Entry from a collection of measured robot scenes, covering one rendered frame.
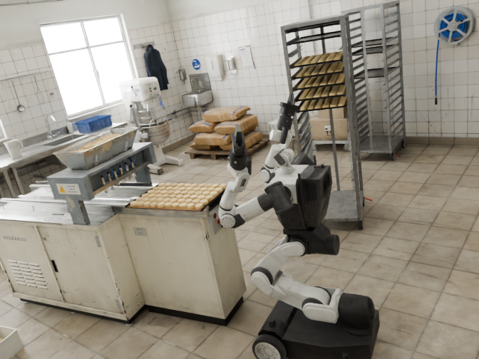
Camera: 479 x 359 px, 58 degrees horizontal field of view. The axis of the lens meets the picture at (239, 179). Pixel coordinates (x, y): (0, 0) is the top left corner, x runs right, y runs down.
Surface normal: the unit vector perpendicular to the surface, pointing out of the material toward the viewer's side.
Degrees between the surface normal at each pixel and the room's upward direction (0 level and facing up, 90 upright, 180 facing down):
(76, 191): 90
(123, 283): 90
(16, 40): 90
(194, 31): 90
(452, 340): 0
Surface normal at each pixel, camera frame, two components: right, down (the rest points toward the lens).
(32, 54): 0.79, 0.07
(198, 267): -0.44, 0.38
